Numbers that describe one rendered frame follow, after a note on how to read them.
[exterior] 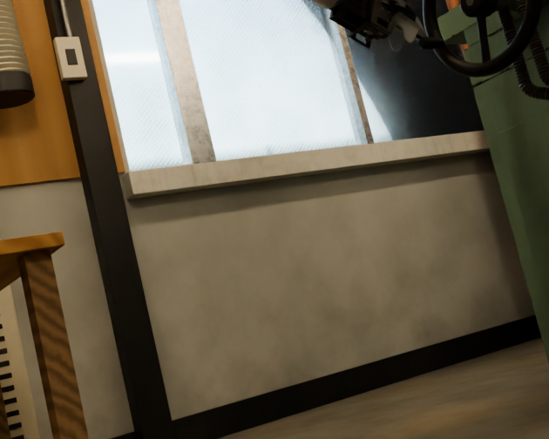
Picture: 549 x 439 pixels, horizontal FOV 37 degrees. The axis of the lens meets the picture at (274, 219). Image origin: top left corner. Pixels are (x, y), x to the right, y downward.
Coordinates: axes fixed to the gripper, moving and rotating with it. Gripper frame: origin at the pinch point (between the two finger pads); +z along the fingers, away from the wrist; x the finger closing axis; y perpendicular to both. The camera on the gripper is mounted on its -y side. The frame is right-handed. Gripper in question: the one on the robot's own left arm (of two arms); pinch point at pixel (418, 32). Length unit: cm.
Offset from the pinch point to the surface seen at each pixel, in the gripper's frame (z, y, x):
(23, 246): -56, 65, -19
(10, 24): -63, -19, -103
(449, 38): 18.5, -15.4, -13.2
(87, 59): -39, -25, -112
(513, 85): 26.6, -0.7, 0.6
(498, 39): 21.3, -10.2, -0.1
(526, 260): 45, 32, -9
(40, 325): -49, 75, -21
